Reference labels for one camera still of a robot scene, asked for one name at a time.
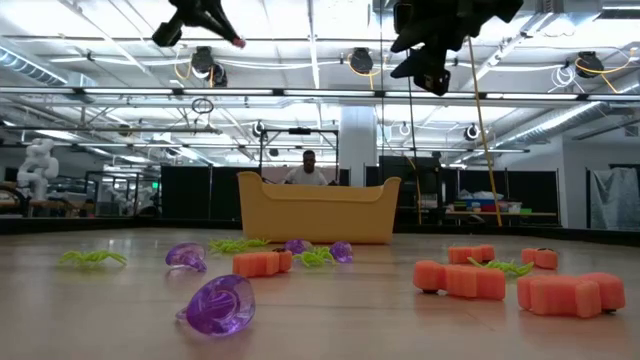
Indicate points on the white square building column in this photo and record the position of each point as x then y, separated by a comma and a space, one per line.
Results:
357, 145

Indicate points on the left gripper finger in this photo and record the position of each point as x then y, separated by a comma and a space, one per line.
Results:
227, 22
215, 25

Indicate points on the blue storage box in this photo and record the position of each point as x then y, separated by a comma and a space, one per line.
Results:
480, 203

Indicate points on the neon green plastic spider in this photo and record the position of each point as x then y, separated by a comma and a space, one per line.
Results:
227, 246
256, 243
90, 257
510, 269
315, 257

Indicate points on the translucent purple witch hat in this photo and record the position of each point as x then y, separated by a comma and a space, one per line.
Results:
186, 256
297, 246
220, 305
341, 251

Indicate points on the wooden work table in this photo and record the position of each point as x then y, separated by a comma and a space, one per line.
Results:
500, 214

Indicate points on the black gantry frame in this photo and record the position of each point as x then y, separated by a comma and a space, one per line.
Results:
300, 131

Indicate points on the white humanoid robot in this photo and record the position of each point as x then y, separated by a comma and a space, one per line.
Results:
37, 170

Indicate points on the person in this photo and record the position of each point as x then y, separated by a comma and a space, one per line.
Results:
306, 175

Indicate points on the white hanging cloth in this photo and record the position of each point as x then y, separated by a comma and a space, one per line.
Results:
612, 197

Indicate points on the black partition panel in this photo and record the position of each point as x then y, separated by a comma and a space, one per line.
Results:
185, 195
530, 187

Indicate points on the black cabinet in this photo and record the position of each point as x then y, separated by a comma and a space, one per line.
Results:
400, 190

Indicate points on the yellow plastic bin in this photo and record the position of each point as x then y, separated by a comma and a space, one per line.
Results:
320, 220

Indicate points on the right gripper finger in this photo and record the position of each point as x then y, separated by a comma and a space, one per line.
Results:
417, 41
417, 64

